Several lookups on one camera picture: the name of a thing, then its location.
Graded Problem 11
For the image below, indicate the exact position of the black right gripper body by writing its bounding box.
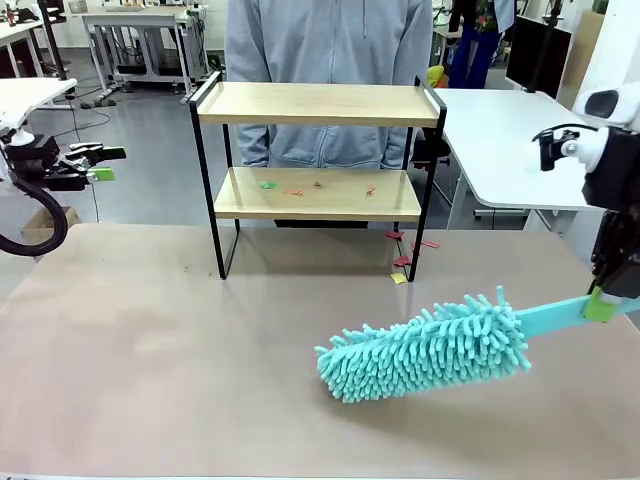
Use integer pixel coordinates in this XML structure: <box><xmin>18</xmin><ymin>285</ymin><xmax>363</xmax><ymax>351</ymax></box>
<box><xmin>581</xmin><ymin>128</ymin><xmax>640</xmax><ymax>212</ymax></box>

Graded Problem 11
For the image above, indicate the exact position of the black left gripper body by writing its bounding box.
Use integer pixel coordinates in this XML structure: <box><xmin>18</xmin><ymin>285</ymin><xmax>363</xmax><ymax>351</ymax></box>
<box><xmin>0</xmin><ymin>135</ymin><xmax>64</xmax><ymax>192</ymax></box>

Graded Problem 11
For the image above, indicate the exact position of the teal microfibre duster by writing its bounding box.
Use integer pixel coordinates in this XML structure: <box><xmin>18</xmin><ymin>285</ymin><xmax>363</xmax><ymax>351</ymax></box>
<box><xmin>314</xmin><ymin>285</ymin><xmax>640</xmax><ymax>405</ymax></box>

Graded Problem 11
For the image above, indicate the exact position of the white desk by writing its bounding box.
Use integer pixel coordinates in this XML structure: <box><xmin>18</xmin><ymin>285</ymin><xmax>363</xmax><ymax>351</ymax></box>
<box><xmin>0</xmin><ymin>77</ymin><xmax>79</xmax><ymax>126</ymax></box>
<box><xmin>433</xmin><ymin>88</ymin><xmax>609</xmax><ymax>234</ymax></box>

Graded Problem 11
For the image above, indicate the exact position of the brown cardboard box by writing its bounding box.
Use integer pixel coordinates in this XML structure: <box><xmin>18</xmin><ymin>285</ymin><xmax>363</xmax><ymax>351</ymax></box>
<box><xmin>19</xmin><ymin>204</ymin><xmax>82</xmax><ymax>246</ymax></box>

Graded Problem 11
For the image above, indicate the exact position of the white lab table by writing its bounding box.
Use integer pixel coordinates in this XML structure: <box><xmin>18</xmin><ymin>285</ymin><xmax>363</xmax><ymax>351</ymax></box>
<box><xmin>0</xmin><ymin>19</ymin><xmax>49</xmax><ymax>80</ymax></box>

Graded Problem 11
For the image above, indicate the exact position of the brown cardboard sheet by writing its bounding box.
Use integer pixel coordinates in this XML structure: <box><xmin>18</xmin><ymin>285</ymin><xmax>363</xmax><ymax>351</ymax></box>
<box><xmin>563</xmin><ymin>9</ymin><xmax>607</xmax><ymax>101</ymax></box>

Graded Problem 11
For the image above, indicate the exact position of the black stand pole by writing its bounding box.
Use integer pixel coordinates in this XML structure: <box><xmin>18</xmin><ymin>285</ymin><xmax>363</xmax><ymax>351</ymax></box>
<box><xmin>527</xmin><ymin>0</ymin><xmax>564</xmax><ymax>95</ymax></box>

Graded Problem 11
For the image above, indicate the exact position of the black monitor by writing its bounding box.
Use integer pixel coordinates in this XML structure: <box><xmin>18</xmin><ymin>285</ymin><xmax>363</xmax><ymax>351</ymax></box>
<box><xmin>504</xmin><ymin>14</ymin><xmax>574</xmax><ymax>100</ymax></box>

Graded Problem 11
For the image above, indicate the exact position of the bystander in blue trousers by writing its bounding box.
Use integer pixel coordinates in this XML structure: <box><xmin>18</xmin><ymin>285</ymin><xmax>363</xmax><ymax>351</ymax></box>
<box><xmin>446</xmin><ymin>0</ymin><xmax>517</xmax><ymax>90</ymax></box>

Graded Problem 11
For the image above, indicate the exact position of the black office chair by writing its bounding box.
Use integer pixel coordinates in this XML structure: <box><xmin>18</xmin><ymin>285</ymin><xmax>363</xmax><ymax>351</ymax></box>
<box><xmin>409</xmin><ymin>135</ymin><xmax>452</xmax><ymax>170</ymax></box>

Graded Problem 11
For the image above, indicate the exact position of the person in grey hoodie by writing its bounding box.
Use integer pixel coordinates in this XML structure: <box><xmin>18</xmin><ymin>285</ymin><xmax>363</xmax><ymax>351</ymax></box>
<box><xmin>224</xmin><ymin>0</ymin><xmax>434</xmax><ymax>170</ymax></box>

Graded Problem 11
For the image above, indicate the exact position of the black braided cable sleeve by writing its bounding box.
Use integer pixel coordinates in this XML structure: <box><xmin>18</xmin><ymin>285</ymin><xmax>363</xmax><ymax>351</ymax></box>
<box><xmin>0</xmin><ymin>177</ymin><xmax>70</xmax><ymax>257</ymax></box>

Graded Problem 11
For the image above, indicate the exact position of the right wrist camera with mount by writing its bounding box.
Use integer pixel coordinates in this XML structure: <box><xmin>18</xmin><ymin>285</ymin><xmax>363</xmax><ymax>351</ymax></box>
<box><xmin>531</xmin><ymin>123</ymin><xmax>609</xmax><ymax>173</ymax></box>

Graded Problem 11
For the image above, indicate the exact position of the black metal post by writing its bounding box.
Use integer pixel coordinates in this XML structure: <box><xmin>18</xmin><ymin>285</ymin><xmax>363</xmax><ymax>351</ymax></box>
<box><xmin>37</xmin><ymin>0</ymin><xmax>70</xmax><ymax>82</ymax></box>

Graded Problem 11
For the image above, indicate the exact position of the white metal-frame workbench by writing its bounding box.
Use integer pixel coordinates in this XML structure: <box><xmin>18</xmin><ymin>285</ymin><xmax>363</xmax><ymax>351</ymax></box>
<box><xmin>79</xmin><ymin>3</ymin><xmax>211</xmax><ymax>99</ymax></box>

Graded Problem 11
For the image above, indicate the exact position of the two-tier wooden black-frame shelf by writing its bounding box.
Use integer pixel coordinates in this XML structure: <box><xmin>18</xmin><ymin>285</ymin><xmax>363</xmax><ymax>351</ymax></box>
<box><xmin>187</xmin><ymin>70</ymin><xmax>448</xmax><ymax>284</ymax></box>

